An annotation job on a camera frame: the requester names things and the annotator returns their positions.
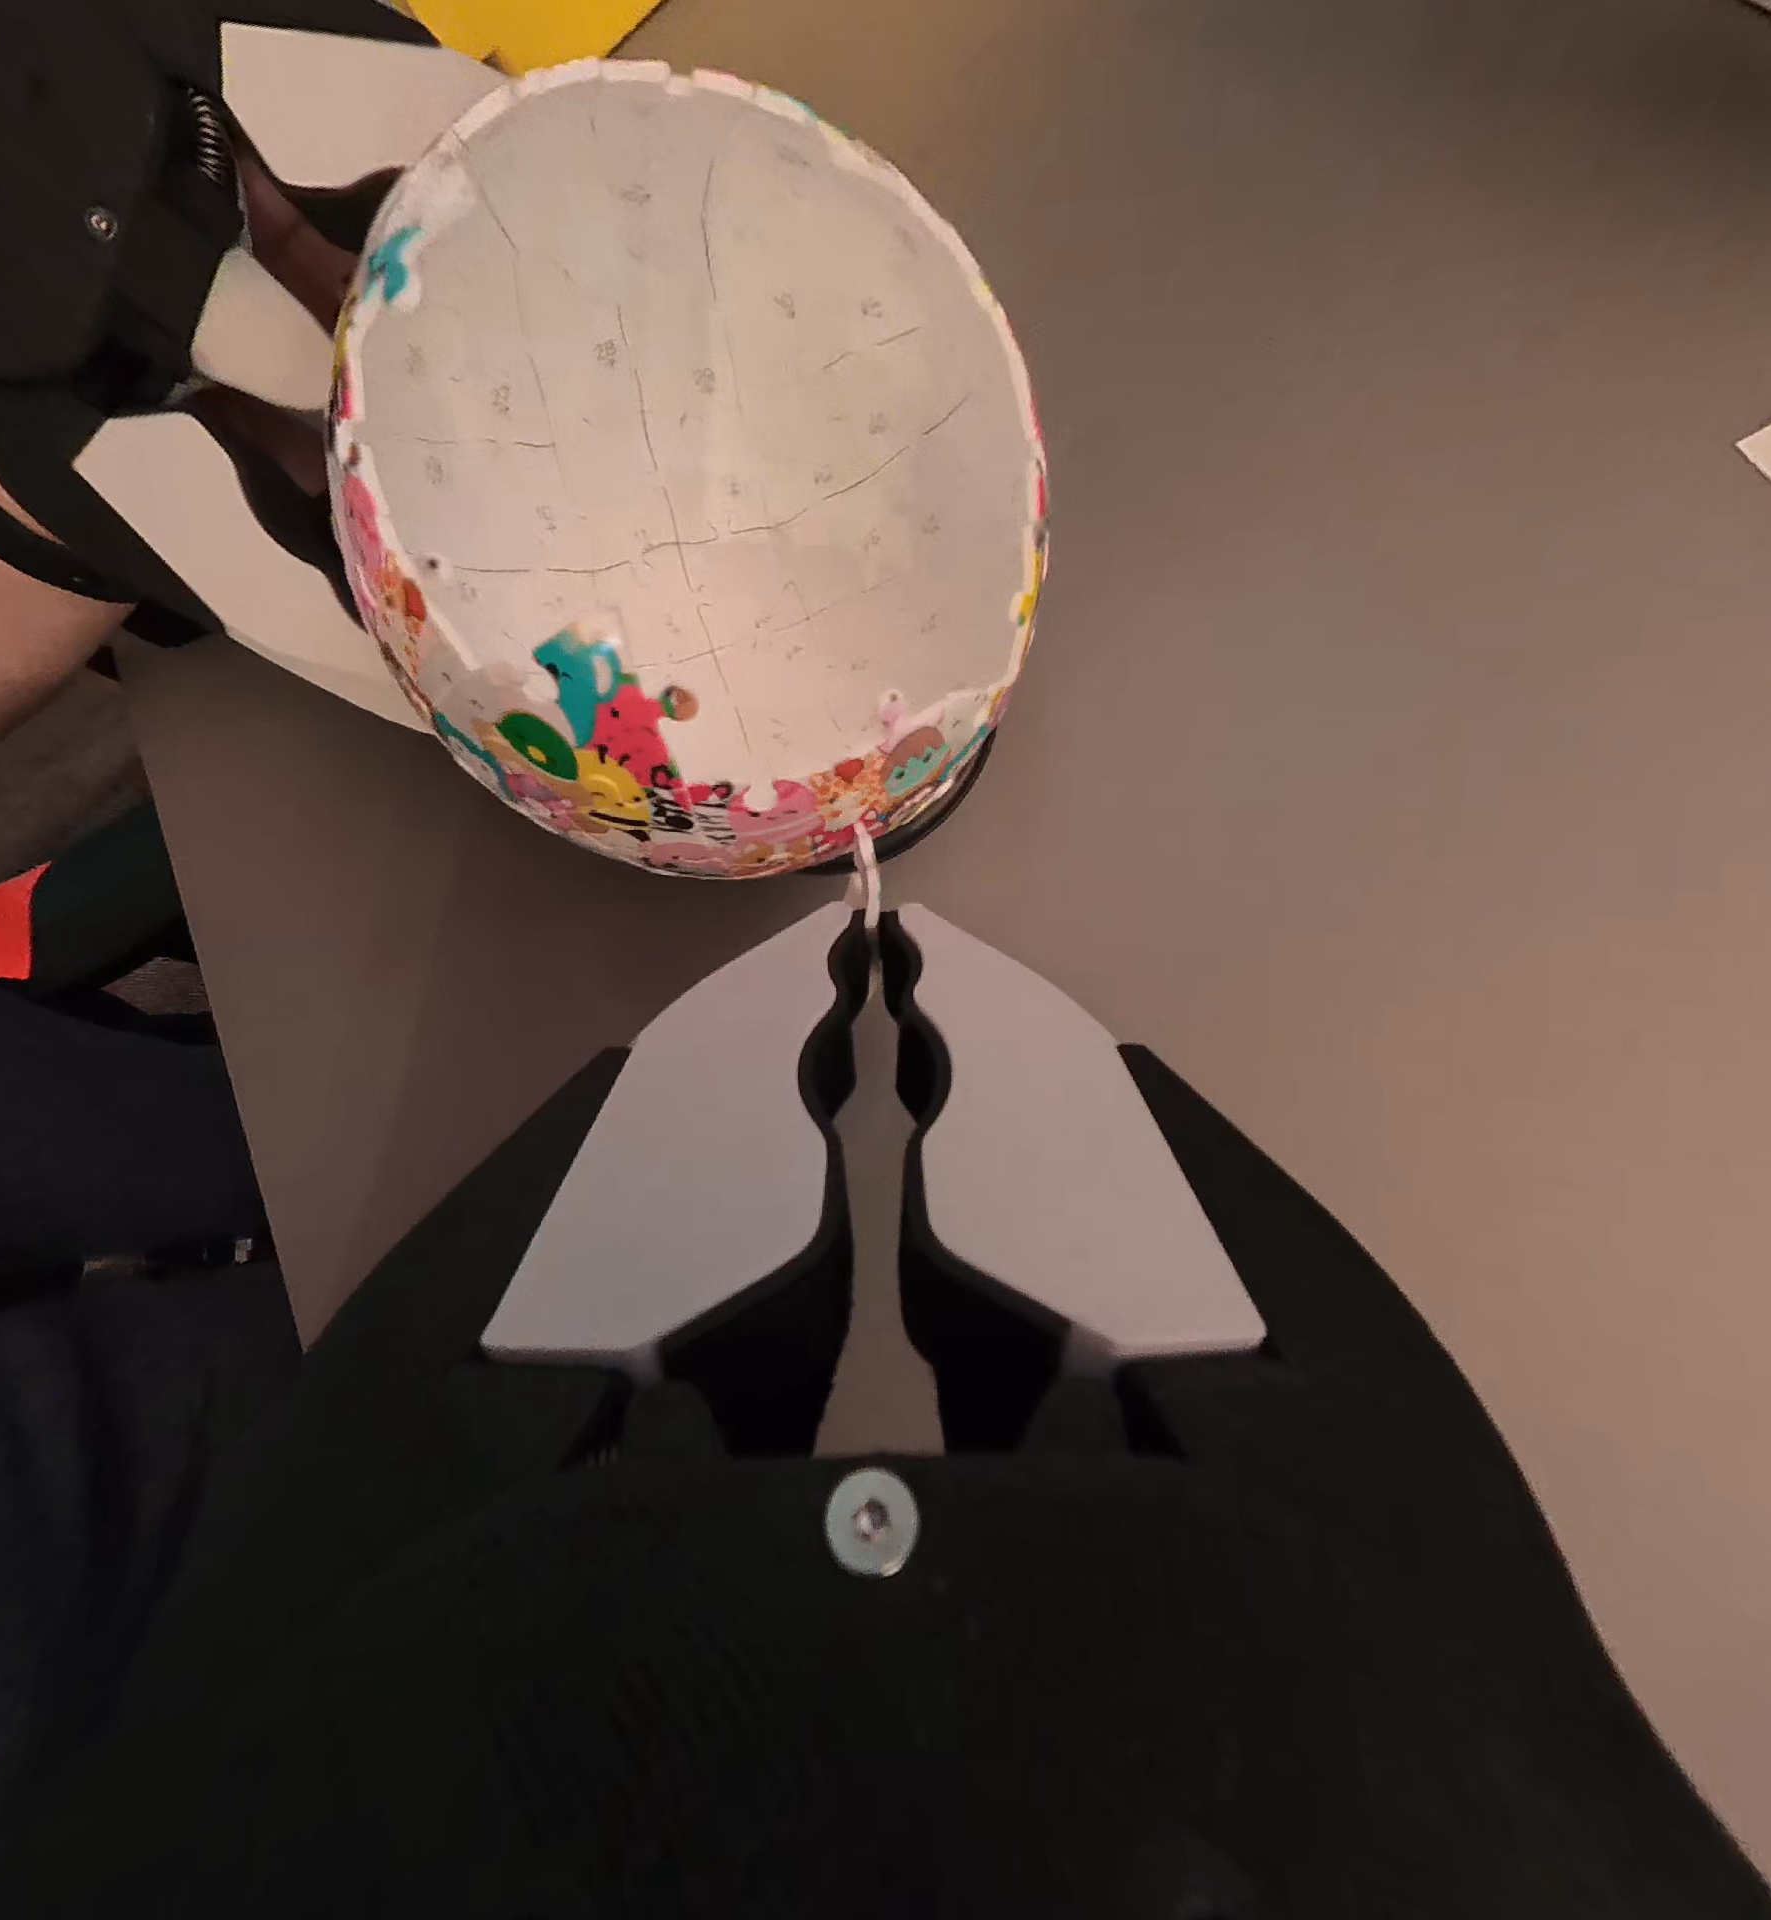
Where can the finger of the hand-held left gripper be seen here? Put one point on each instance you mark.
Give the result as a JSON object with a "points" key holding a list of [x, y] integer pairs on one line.
{"points": [[225, 526], [345, 105]]}

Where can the black round ball stand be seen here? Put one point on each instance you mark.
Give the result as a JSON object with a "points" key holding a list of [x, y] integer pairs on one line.
{"points": [[959, 795]]}

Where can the colourful cartoon puzzle ball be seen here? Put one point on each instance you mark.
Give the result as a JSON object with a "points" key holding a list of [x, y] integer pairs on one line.
{"points": [[677, 376]]}

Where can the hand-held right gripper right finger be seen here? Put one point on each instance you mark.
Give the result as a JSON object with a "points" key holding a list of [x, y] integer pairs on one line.
{"points": [[1066, 1201]]}

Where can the person's left forearm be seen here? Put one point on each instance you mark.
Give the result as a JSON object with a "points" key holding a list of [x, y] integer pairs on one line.
{"points": [[1, 646]]}

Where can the yellow plastic bin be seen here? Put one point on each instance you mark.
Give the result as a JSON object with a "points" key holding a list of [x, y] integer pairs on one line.
{"points": [[557, 32]]}

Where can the white puzzle piece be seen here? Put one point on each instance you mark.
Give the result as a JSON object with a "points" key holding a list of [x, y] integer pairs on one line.
{"points": [[869, 869]]}

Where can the person's dark trousers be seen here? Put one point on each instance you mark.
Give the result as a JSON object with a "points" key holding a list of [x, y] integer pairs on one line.
{"points": [[76, 1126]]}

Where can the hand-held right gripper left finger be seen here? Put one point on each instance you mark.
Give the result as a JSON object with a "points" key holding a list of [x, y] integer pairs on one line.
{"points": [[677, 1201]]}

